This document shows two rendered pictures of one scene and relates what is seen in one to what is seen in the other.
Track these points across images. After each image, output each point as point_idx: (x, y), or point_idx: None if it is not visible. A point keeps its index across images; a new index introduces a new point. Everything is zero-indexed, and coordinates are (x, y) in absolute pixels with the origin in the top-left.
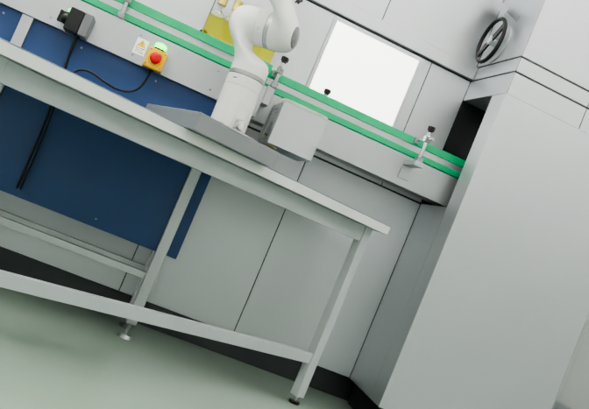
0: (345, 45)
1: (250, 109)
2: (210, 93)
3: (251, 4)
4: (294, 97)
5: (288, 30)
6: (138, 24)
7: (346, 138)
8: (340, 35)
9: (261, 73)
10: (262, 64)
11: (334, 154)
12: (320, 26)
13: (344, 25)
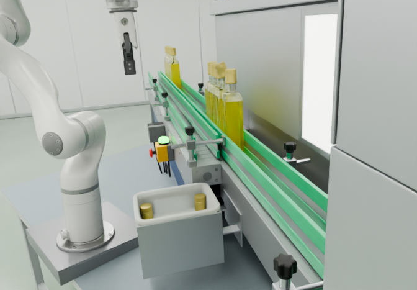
0: (321, 52)
1: (67, 218)
2: (182, 174)
3: (252, 50)
4: (236, 168)
5: (39, 141)
6: (171, 120)
7: (265, 239)
8: (313, 38)
9: (61, 184)
10: (61, 174)
11: (262, 262)
12: (293, 39)
13: (314, 18)
